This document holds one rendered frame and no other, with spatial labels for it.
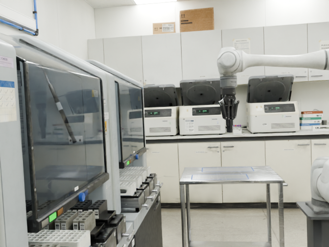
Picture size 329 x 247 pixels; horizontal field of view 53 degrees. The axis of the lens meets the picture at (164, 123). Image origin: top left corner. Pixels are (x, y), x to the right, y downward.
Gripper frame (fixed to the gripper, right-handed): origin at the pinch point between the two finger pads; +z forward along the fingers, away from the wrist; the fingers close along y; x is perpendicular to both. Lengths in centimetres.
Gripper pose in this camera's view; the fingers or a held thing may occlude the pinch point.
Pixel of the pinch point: (229, 126)
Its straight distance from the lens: 181.8
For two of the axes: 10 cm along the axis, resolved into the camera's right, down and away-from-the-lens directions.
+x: -4.8, -0.3, 8.8
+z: 0.3, 10.0, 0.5
